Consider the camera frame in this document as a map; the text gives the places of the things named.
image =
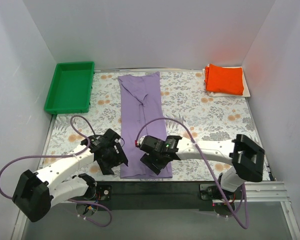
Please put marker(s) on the aluminium frame rail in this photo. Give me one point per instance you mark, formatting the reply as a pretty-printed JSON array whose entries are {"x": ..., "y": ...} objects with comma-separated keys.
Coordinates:
[{"x": 268, "y": 207}]

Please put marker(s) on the green plastic tray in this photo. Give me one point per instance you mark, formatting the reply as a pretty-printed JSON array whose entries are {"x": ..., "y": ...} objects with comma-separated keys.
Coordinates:
[{"x": 70, "y": 88}]

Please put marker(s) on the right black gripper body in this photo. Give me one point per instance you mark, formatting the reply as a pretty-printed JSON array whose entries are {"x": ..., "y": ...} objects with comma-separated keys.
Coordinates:
[{"x": 153, "y": 161}]

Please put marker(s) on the folded white t shirt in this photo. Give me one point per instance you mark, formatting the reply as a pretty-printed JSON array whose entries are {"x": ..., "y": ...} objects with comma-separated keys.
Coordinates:
[{"x": 247, "y": 91}]

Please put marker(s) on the floral patterned table mat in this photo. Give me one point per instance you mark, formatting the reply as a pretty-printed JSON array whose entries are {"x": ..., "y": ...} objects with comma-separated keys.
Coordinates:
[{"x": 191, "y": 112}]

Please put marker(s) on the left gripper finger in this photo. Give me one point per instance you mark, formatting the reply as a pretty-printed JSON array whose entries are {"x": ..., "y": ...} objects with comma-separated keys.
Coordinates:
[
  {"x": 122, "y": 158},
  {"x": 105, "y": 167}
]

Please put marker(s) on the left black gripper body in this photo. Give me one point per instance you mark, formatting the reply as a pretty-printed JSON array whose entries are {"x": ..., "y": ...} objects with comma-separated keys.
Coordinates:
[{"x": 114, "y": 159}]

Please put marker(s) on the folded orange t shirt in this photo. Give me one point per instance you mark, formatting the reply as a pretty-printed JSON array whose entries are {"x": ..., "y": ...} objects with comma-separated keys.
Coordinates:
[{"x": 223, "y": 80}]

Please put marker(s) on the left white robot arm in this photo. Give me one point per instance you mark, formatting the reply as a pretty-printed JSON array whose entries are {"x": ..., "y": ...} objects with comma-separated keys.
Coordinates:
[{"x": 36, "y": 192}]

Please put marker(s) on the purple t shirt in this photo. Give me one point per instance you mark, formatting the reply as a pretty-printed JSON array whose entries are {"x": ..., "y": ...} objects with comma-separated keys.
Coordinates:
[{"x": 140, "y": 103}]

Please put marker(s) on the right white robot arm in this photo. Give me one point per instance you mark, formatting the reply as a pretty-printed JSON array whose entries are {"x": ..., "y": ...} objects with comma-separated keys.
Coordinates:
[{"x": 245, "y": 157}]

